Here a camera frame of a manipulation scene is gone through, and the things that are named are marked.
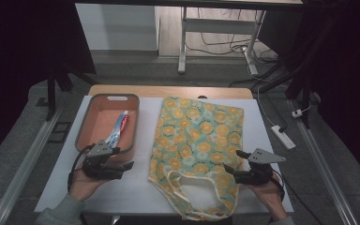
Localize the toothpaste tube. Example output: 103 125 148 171
105 110 130 150

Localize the lemon print tote bag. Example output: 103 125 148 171
147 96 246 222

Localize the person's right hand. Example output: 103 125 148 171
247 171 289 221

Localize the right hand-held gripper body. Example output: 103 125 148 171
232 147 288 186

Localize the left hand-held gripper cable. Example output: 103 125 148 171
67 142 97 192

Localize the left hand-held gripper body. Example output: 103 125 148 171
81 140 126 182

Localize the black metal stand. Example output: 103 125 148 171
256 37 324 129
45 68 99 122

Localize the white power strip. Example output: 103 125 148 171
270 125 297 151

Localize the person's left hand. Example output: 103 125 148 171
68 162 108 203

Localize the white power cable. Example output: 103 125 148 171
247 64 278 128

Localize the right hand-held gripper cable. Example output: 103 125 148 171
273 170 326 225

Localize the wooden table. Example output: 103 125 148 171
87 83 254 100

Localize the black curtain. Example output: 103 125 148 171
257 0 360 188
0 0 97 170

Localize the orange plastic basket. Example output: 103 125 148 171
74 93 141 164

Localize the tangle of black floor cables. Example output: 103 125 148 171
184 7 279 65

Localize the black floor bracket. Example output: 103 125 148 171
47 121 73 144

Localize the hand-held gripper cable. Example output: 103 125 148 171
67 142 97 192
273 170 326 225

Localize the metal floor rail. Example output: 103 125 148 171
289 99 360 225
0 107 64 225

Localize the white desk frame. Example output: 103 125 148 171
177 5 267 76

